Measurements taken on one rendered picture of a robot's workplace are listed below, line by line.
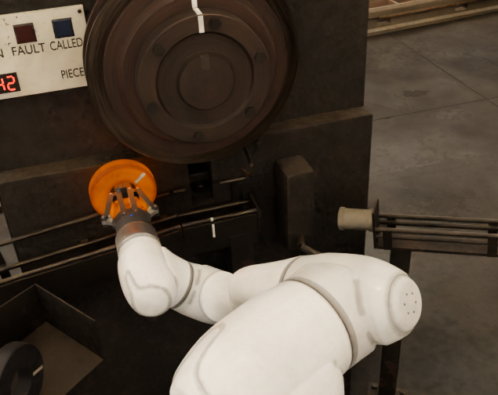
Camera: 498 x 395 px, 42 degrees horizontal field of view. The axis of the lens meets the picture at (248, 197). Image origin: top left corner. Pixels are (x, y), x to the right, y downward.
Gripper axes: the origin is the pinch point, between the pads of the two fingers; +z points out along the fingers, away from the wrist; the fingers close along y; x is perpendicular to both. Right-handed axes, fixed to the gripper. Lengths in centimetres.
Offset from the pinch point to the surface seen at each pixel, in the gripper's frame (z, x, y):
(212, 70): -10.9, 30.1, 21.6
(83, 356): -29.4, -22.1, -16.0
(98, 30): -1.1, 38.3, 1.0
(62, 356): -27.6, -22.4, -20.4
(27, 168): 11.4, 2.3, -20.7
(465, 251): -30, -19, 77
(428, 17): 285, -96, 257
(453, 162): 97, -90, 163
